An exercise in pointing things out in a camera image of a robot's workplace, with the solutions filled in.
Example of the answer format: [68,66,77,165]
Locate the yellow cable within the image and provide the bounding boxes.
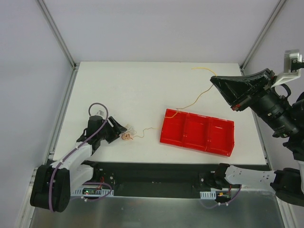
[134,66,217,139]

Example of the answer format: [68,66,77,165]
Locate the left aluminium frame post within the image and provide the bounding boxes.
[35,0,77,70]

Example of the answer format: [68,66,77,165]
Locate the red three-compartment bin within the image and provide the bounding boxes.
[160,109,235,157]

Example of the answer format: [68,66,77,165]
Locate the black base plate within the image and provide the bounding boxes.
[47,160,240,198]

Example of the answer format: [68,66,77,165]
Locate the left white cable duct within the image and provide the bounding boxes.
[71,188,114,198]

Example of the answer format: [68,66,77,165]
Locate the white cable duct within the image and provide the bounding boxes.
[71,188,114,198]
[199,190,217,200]

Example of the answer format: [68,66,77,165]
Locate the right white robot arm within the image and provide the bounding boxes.
[206,69,304,207]

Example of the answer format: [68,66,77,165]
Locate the right white cable duct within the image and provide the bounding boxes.
[199,190,217,200]

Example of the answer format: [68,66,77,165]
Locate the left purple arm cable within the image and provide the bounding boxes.
[48,102,110,212]

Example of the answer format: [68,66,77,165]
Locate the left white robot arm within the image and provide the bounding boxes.
[30,115,127,212]

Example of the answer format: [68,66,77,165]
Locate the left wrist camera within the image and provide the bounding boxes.
[95,110,105,116]

